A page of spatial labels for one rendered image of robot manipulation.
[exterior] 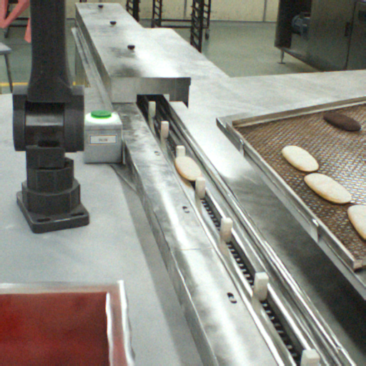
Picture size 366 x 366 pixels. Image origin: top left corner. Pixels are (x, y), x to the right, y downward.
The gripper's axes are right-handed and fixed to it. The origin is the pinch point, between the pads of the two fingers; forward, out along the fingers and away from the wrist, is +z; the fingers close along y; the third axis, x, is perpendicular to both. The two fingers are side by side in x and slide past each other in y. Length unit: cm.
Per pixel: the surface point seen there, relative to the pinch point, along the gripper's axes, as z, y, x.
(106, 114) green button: 4.3, -0.7, -26.0
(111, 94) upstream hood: 1.3, 19.4, -15.6
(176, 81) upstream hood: -8.5, 25.1, -24.8
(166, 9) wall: -106, 626, 260
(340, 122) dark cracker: -16, 7, -62
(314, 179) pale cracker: -5, -13, -64
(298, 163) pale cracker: -6, -8, -61
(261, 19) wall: -166, 693, 164
